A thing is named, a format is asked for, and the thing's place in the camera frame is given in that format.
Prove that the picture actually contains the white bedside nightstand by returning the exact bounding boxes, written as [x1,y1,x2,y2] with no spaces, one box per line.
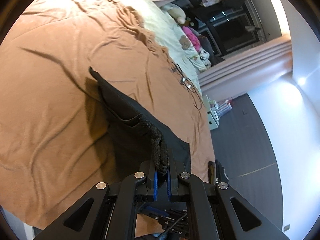
[202,95,220,131]

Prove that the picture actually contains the pink cloth on bed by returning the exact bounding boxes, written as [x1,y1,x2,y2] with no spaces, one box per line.
[182,26,201,52]

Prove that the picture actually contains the black cables on bed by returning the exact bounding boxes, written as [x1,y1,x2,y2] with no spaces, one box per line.
[169,61,203,111]

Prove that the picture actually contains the black and white plush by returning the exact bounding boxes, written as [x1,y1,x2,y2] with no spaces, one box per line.
[198,48,212,68]

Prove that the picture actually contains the stack of folded clothes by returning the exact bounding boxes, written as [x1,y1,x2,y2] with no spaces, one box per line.
[208,159,229,184]

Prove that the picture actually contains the white plush toy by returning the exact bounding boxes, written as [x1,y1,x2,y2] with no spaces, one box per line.
[161,3,186,25]

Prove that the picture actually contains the pink white striped bag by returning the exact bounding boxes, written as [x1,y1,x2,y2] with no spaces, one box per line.
[217,99,233,116]

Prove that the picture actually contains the bear print pillow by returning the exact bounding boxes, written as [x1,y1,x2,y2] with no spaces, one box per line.
[174,24,209,73]

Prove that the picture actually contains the right pink curtain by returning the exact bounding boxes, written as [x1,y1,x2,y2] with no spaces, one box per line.
[199,35,292,100]

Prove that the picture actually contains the brown bed blanket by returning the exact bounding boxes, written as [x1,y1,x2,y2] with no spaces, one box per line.
[1,0,214,229]

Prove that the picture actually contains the black sleeveless shirt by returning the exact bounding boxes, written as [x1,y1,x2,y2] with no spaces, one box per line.
[89,68,191,191]

